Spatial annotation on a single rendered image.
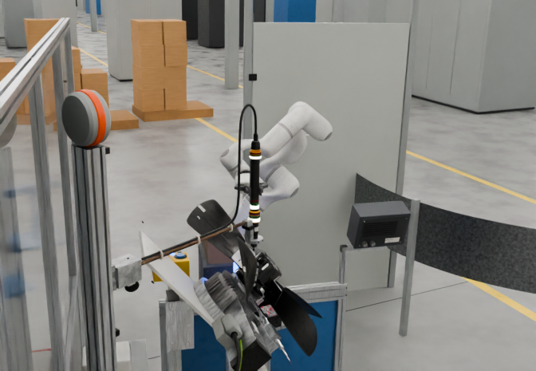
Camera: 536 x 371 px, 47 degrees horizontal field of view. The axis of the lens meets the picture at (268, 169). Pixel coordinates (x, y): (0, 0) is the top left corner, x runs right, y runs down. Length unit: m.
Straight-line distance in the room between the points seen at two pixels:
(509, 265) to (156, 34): 7.63
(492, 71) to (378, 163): 7.63
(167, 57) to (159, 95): 0.63
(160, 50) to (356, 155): 6.39
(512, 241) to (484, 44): 8.21
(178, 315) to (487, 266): 2.19
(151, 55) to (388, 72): 6.44
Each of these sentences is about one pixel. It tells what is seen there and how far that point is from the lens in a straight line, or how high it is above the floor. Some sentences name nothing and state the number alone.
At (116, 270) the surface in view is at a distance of 2.00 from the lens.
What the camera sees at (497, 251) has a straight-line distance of 3.93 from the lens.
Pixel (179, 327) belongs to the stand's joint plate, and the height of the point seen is 1.04.
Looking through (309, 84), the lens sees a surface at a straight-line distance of 4.26.
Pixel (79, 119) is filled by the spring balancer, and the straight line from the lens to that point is 1.80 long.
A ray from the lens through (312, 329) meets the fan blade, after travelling 2.26.
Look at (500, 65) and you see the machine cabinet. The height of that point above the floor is 0.87.
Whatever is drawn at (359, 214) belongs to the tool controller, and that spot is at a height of 1.23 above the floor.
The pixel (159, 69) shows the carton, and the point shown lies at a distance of 10.47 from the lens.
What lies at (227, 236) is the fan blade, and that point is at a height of 1.32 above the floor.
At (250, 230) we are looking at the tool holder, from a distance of 2.40.
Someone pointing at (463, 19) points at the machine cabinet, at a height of 1.65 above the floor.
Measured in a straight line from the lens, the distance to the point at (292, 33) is 4.18.
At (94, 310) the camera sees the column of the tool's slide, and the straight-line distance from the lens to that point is 2.00.
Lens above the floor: 2.26
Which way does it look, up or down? 17 degrees down
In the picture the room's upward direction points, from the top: 1 degrees clockwise
